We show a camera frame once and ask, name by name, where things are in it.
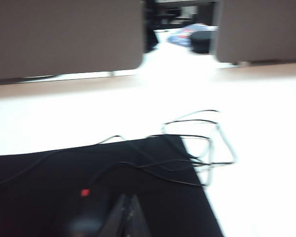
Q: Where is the large brown desk partition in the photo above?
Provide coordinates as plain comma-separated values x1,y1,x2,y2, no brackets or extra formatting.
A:
0,0,145,86

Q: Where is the black mouse pad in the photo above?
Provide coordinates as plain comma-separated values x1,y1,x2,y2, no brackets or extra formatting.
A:
0,134,225,237

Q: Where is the black computer mouse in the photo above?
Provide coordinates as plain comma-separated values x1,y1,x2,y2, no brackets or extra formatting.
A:
61,182,116,237

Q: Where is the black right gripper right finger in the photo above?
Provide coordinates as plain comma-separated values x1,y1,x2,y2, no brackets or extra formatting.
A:
125,194,152,237

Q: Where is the thin black mouse cable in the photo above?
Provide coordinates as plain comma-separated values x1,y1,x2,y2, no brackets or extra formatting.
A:
0,110,237,187

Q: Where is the black round zip case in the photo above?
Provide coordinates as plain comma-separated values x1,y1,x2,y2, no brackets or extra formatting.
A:
190,31,217,54

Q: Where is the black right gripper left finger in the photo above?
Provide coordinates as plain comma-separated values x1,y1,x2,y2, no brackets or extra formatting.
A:
98,194,129,237

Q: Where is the colourful printed magazine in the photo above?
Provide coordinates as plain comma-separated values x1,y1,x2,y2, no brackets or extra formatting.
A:
166,23,213,47

